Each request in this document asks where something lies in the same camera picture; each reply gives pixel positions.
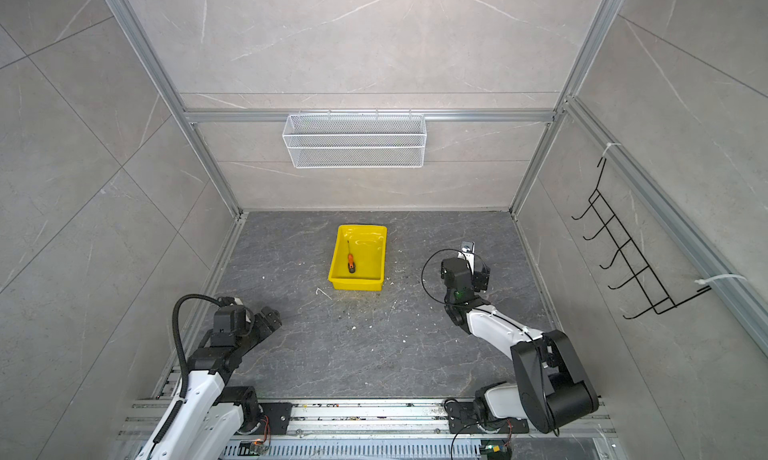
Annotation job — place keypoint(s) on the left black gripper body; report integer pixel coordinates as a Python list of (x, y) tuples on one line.
[(248, 333)]

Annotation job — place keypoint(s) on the white wire mesh basket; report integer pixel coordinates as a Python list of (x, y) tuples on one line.
[(350, 141)]

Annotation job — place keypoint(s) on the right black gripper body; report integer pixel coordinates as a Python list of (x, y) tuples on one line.
[(481, 281)]

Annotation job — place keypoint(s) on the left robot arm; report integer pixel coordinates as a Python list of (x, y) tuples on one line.
[(206, 412)]

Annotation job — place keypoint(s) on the black wire hook rack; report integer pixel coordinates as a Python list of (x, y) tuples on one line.
[(628, 252)]

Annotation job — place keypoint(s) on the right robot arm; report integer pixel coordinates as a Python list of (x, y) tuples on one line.
[(551, 387)]

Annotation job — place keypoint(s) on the yellow plastic bin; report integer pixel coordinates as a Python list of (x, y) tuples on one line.
[(368, 245)]

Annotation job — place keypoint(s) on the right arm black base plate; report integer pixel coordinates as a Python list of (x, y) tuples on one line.
[(465, 418)]

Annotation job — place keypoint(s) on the aluminium mounting rail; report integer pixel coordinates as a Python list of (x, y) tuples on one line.
[(364, 418)]

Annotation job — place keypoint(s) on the orange handled screwdriver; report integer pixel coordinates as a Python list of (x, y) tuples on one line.
[(351, 265)]

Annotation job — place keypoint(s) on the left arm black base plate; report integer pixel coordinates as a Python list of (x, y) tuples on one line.
[(271, 417)]

